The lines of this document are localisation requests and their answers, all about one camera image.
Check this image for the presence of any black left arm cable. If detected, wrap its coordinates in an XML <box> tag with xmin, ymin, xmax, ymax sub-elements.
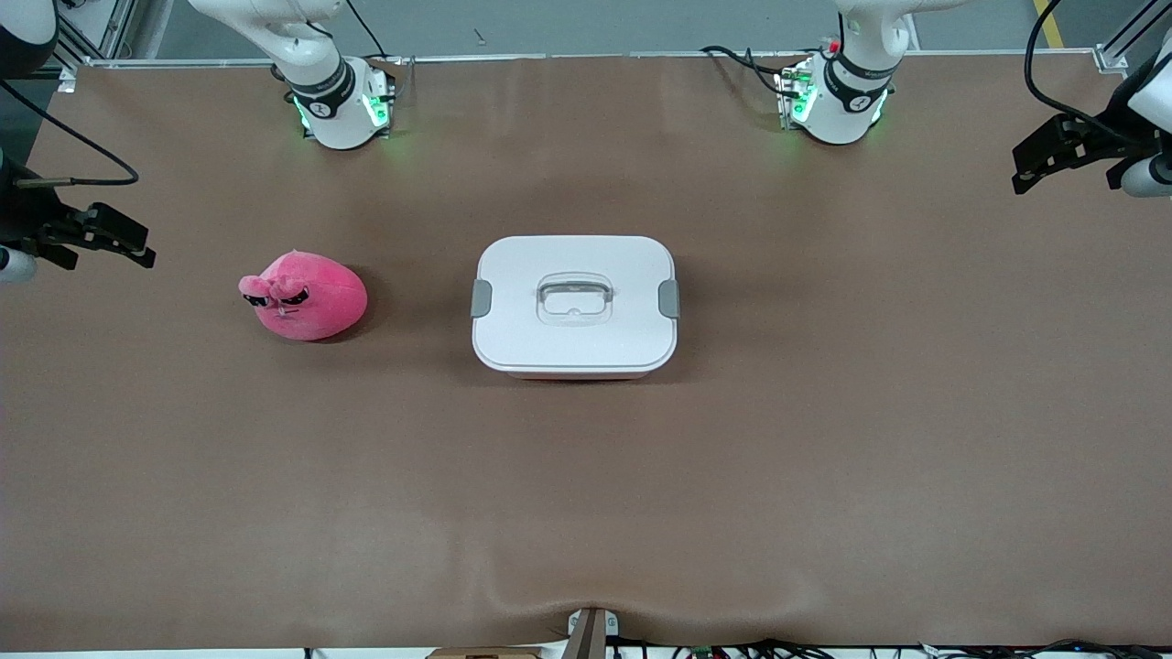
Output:
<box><xmin>1024</xmin><ymin>0</ymin><xmax>1136</xmax><ymax>143</ymax></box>

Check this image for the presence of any black base power cable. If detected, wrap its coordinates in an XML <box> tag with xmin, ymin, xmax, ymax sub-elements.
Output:
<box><xmin>343</xmin><ymin>0</ymin><xmax>392</xmax><ymax>61</ymax></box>
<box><xmin>700</xmin><ymin>44</ymin><xmax>799</xmax><ymax>97</ymax></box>

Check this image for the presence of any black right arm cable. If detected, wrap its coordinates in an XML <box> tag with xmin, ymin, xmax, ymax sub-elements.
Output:
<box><xmin>0</xmin><ymin>81</ymin><xmax>140</xmax><ymax>189</ymax></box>

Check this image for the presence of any grey lid handle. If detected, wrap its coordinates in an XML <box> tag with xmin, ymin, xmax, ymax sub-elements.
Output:
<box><xmin>537</xmin><ymin>279</ymin><xmax>612</xmax><ymax>308</ymax></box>

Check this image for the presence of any pink plush toy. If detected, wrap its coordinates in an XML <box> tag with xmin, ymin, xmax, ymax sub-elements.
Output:
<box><xmin>238</xmin><ymin>249</ymin><xmax>369</xmax><ymax>342</ymax></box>

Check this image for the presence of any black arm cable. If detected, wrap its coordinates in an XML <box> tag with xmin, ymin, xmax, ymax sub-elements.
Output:
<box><xmin>1024</xmin><ymin>0</ymin><xmax>1136</xmax><ymax>143</ymax></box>
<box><xmin>0</xmin><ymin>81</ymin><xmax>140</xmax><ymax>189</ymax></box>

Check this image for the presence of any white plastic box lid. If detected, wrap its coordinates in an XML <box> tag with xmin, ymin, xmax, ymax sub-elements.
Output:
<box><xmin>472</xmin><ymin>235</ymin><xmax>680</xmax><ymax>372</ymax></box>

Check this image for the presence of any metal table clamp bracket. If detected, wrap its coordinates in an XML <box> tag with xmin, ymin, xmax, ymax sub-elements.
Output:
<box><xmin>566</xmin><ymin>606</ymin><xmax>622</xmax><ymax>659</ymax></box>

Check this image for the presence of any plastic storage box base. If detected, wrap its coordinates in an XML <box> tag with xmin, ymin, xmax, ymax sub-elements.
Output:
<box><xmin>494</xmin><ymin>366</ymin><xmax>656</xmax><ymax>382</ymax></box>

